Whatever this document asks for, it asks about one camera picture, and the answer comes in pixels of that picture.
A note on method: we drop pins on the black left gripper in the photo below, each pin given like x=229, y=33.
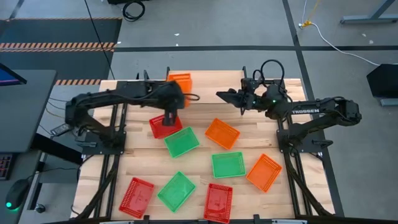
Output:
x=171, y=96

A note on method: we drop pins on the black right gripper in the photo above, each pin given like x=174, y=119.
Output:
x=252, y=96

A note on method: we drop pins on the red plastic basket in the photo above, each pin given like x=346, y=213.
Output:
x=158, y=131
x=136, y=197
x=218, y=203

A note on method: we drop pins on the green plastic basket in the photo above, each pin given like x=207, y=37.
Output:
x=176, y=192
x=182, y=143
x=228, y=165

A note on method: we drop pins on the orange plastic basket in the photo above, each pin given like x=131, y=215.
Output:
x=222, y=133
x=264, y=172
x=183, y=81

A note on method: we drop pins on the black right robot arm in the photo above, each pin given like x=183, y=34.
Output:
x=311, y=112

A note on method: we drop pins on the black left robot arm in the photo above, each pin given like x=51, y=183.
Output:
x=136, y=93

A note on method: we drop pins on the black power adapter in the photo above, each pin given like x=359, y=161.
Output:
x=61, y=129

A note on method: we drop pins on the black hazard-striped floor mat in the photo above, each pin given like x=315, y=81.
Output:
x=62, y=31

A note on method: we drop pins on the dark grey desk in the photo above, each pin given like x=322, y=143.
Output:
x=28, y=109

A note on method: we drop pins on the black box on stand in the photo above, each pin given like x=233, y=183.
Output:
x=384, y=81

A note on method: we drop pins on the grey metal table leg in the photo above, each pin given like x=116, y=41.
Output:
x=367, y=20

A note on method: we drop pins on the black caster wheel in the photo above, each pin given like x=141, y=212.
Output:
x=40, y=208

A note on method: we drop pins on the computer monitor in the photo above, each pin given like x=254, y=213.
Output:
x=7, y=77

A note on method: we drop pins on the black computer mouse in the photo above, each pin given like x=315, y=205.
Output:
x=17, y=193

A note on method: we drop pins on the backlit keyboard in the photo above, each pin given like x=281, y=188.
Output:
x=5, y=166

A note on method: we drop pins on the black aluminium table frame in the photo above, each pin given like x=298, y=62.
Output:
x=116, y=161

